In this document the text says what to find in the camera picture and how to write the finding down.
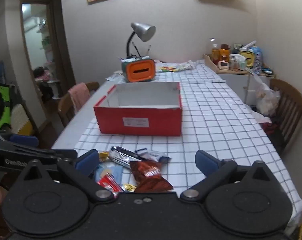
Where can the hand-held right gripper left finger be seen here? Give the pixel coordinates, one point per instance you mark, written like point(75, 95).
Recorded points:
point(87, 161)

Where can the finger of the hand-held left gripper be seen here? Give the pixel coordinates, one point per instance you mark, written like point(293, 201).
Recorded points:
point(66, 153)
point(23, 140)

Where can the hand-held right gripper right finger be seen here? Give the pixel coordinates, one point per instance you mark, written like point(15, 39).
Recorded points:
point(205, 161)

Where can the yellow snack packet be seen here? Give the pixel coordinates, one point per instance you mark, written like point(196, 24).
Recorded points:
point(104, 155)

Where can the light blue snack packet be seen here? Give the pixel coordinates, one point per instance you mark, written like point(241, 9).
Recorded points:
point(108, 171)

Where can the small red snack packet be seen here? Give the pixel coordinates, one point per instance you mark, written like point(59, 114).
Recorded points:
point(108, 182)

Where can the silver foil snack packet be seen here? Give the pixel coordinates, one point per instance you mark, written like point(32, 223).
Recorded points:
point(121, 156)

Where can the red cardboard box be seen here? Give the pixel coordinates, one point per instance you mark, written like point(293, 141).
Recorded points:
point(111, 122)

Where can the small gold snack packet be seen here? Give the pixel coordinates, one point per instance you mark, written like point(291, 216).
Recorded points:
point(128, 187)

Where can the white blue snack packet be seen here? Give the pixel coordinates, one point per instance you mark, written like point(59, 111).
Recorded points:
point(156, 156)

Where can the red brown snack packet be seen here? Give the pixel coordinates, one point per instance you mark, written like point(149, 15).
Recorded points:
point(148, 177)

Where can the white yellow storage bin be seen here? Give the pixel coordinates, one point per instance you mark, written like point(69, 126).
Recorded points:
point(21, 120)

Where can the green black bag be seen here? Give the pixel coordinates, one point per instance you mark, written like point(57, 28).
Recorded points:
point(2, 105)

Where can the white checked tablecloth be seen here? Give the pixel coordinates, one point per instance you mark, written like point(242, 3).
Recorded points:
point(215, 120)

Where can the pink cloth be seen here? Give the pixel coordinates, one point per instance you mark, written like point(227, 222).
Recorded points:
point(78, 95)

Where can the white cabinet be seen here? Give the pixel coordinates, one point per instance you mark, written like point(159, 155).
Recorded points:
point(233, 85)

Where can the white plastic bag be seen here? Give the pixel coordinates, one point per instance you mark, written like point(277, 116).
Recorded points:
point(267, 97)

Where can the small white timer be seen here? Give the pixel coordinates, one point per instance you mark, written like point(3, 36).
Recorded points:
point(223, 65)

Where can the colourful packet far table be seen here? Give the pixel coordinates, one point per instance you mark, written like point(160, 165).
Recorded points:
point(180, 66)

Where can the wooden slatted chair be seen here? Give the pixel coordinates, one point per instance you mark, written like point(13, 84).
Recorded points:
point(290, 105)

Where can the orange tissue box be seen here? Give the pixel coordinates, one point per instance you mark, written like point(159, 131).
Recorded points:
point(141, 72)

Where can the orange juice bottle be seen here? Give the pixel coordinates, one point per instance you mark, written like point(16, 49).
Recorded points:
point(215, 52)

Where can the yellow bag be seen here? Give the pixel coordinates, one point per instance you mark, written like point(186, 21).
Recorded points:
point(247, 58)

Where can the clear water bottle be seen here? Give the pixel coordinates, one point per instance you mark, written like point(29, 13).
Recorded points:
point(257, 60)

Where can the grey desk lamp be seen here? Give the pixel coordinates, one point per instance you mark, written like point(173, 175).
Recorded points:
point(143, 31)

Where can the brown door frame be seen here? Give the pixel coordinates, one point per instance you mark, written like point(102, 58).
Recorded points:
point(52, 30)

